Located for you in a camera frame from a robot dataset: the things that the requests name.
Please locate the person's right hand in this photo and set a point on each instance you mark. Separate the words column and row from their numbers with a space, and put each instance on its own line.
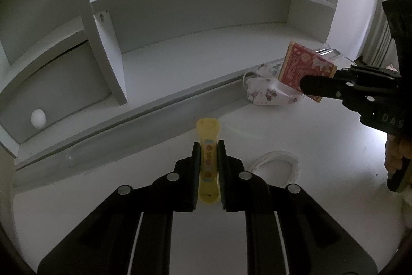
column 393, row 155

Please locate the white shelf unit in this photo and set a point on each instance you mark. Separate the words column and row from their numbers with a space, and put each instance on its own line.
column 193, row 20

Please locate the white round drawer knob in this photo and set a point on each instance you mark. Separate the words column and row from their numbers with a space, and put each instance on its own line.
column 38, row 118

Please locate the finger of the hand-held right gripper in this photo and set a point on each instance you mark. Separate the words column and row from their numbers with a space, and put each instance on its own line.
column 325, row 86
column 349, row 69

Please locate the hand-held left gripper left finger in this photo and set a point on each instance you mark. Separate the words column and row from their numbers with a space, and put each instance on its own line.
column 195, row 172

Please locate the grey drawer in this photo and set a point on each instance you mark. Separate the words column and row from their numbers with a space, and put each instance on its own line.
column 58, row 91

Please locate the yellow plastic tube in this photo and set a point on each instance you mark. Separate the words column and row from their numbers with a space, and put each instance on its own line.
column 208, row 162

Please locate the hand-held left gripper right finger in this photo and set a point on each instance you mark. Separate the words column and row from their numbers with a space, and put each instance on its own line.
column 221, row 172

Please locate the red patterned box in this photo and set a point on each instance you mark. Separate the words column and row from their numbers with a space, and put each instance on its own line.
column 302, row 67

